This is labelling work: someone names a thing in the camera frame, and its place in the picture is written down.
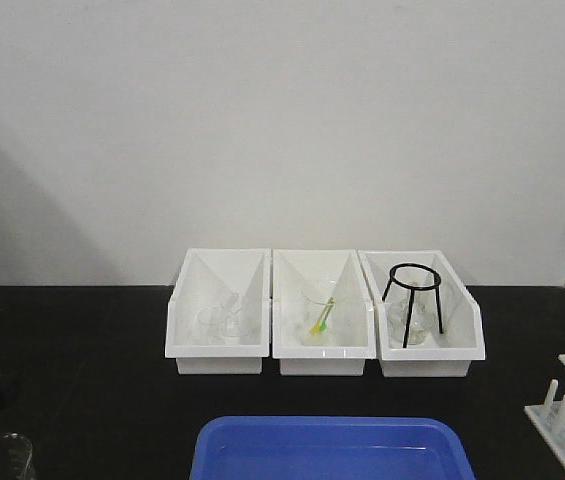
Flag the blue plastic tray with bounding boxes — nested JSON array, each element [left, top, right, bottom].
[[190, 416, 475, 479]]

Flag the left white storage bin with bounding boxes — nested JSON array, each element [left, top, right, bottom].
[[165, 248, 272, 375]]

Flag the glass beaker in middle bin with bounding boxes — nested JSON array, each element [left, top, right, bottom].
[[297, 278, 345, 346]]

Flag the glassware in left bin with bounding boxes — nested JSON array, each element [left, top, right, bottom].
[[191, 293, 256, 346]]

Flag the middle white storage bin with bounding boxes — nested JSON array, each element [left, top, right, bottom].
[[272, 249, 376, 376]]

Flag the right white storage bin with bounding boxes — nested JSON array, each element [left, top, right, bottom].
[[358, 250, 486, 378]]

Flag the black wire tripod stand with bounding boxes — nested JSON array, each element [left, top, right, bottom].
[[382, 262, 444, 349]]

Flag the white storage bin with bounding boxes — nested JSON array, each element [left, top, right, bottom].
[[358, 250, 486, 378], [165, 248, 272, 375], [272, 249, 376, 376]]

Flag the yellow green plastic droppers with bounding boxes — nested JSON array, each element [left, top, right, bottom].
[[308, 297, 336, 335]]

